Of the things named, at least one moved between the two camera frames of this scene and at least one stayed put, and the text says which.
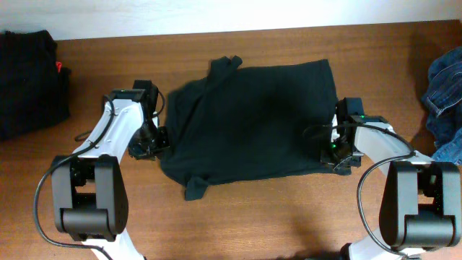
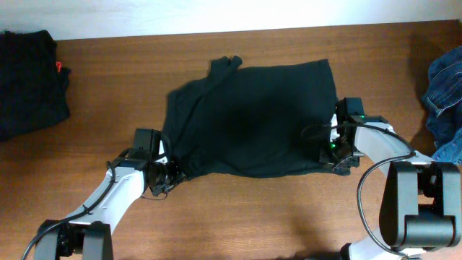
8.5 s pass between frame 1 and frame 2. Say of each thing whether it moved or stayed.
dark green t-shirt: stayed
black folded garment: stayed
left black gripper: moved
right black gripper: stayed
